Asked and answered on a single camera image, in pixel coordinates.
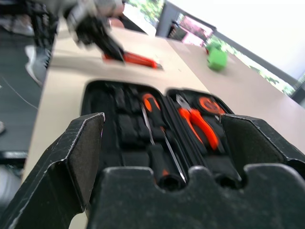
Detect black-handled screwdriver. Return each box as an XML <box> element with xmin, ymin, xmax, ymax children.
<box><xmin>141</xmin><ymin>104</ymin><xmax>189</xmax><ymax>192</ymax></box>

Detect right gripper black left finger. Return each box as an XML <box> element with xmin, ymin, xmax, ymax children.
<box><xmin>0</xmin><ymin>112</ymin><xmax>106</xmax><ymax>229</ymax></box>

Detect orange-black utility knife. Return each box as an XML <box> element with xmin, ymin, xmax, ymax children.
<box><xmin>102</xmin><ymin>51</ymin><xmax>164</xmax><ymax>71</ymax></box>

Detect black open tool case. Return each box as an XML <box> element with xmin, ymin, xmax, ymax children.
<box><xmin>80</xmin><ymin>80</ymin><xmax>242</xmax><ymax>190</ymax></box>

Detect orange-black tape measure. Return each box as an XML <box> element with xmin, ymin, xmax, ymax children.
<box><xmin>197</xmin><ymin>95</ymin><xmax>226</xmax><ymax>117</ymax></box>

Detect orange-black screwdriver with orange grip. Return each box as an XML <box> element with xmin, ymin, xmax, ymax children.
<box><xmin>141</xmin><ymin>93</ymin><xmax>187</xmax><ymax>184</ymax></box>

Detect orange-handled pliers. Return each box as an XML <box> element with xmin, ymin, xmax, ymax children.
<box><xmin>175</xmin><ymin>93</ymin><xmax>220</xmax><ymax>151</ymax></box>

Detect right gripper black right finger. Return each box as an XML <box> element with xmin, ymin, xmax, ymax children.
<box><xmin>220</xmin><ymin>114</ymin><xmax>305</xmax><ymax>177</ymax></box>

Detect white sneaker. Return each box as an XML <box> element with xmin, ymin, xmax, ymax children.
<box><xmin>24</xmin><ymin>44</ymin><xmax>52</xmax><ymax>87</ymax></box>

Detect black framed display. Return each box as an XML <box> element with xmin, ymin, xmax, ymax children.
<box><xmin>155</xmin><ymin>0</ymin><xmax>218</xmax><ymax>48</ymax></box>

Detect green plastic object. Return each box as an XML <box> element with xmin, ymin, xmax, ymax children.
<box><xmin>205</xmin><ymin>43</ymin><xmax>229</xmax><ymax>72</ymax></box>

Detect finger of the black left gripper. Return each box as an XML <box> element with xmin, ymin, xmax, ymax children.
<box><xmin>94</xmin><ymin>35</ymin><xmax>126</xmax><ymax>64</ymax></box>

